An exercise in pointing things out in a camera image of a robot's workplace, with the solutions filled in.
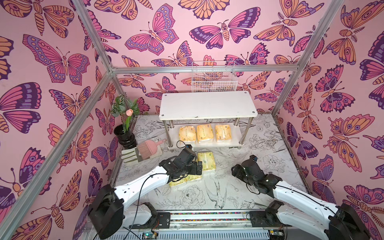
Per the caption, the yellow tissue pack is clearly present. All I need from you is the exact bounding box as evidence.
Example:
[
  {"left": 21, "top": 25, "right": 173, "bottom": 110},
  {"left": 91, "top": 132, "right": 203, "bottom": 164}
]
[
  {"left": 198, "top": 152, "right": 216, "bottom": 172},
  {"left": 186, "top": 175, "right": 203, "bottom": 182},
  {"left": 169, "top": 179, "right": 187, "bottom": 187}
]

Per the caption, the orange tissue pack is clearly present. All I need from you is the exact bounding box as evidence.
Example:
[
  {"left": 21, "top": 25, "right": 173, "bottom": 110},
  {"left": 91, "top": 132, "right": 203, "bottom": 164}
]
[
  {"left": 215, "top": 124, "right": 232, "bottom": 143},
  {"left": 197, "top": 124, "right": 214, "bottom": 144},
  {"left": 179, "top": 126, "right": 197, "bottom": 143}
]

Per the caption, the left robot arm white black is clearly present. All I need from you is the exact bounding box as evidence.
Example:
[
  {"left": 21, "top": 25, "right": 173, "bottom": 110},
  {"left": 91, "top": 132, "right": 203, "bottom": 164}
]
[{"left": 88, "top": 145, "right": 203, "bottom": 240}]

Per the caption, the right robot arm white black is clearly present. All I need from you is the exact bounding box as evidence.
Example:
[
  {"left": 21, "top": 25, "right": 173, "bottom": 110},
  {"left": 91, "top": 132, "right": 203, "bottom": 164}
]
[{"left": 231, "top": 155, "right": 371, "bottom": 240}]

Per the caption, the white two-tier shelf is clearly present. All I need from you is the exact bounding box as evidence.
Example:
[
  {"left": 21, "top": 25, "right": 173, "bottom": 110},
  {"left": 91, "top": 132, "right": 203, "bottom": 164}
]
[{"left": 159, "top": 91, "right": 258, "bottom": 151}]

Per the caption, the pink brush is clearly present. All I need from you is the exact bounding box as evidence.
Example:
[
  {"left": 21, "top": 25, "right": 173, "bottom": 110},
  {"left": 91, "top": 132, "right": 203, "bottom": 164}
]
[{"left": 138, "top": 139, "right": 166, "bottom": 160}]

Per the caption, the black vase with plant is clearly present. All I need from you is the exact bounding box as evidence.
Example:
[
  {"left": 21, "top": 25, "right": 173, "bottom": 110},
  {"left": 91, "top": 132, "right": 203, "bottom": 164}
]
[{"left": 112, "top": 94, "right": 140, "bottom": 150}]

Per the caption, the white wire basket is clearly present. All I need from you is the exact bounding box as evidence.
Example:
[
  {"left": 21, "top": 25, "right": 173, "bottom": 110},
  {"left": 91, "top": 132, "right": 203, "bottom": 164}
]
[{"left": 191, "top": 60, "right": 238, "bottom": 93}]

